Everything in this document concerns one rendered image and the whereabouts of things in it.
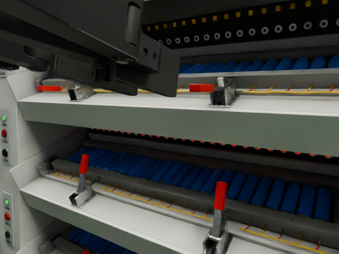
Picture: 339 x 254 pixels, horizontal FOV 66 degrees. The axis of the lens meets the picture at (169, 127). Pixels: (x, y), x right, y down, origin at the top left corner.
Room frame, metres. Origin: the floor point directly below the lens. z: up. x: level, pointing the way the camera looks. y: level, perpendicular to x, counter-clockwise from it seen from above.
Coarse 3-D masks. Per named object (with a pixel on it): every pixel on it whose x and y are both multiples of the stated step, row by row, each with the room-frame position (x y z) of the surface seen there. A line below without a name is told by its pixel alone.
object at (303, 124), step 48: (192, 48) 0.51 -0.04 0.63; (240, 48) 0.46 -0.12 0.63; (288, 48) 0.42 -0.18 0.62; (48, 96) 0.53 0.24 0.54; (96, 96) 0.46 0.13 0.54; (144, 96) 0.41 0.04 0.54; (192, 96) 0.37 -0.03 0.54; (240, 96) 0.33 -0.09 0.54; (288, 96) 0.31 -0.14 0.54; (336, 96) 0.28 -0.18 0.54; (240, 144) 0.31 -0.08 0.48; (288, 144) 0.28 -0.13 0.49; (336, 144) 0.25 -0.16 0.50
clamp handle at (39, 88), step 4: (76, 84) 0.46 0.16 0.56; (40, 88) 0.40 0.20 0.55; (44, 88) 0.40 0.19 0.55; (48, 88) 0.41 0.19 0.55; (52, 88) 0.42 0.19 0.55; (56, 88) 0.42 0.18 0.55; (60, 88) 0.43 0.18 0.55; (64, 88) 0.43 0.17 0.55; (68, 88) 0.44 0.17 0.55; (72, 88) 0.45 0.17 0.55
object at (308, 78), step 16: (48, 80) 0.56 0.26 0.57; (64, 80) 0.53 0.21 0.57; (192, 80) 0.37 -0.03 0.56; (208, 80) 0.36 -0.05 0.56; (240, 80) 0.34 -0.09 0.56; (256, 80) 0.33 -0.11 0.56; (272, 80) 0.32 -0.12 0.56; (288, 80) 0.31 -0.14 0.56; (304, 80) 0.30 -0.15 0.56; (320, 80) 0.29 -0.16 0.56; (336, 80) 0.28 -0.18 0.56
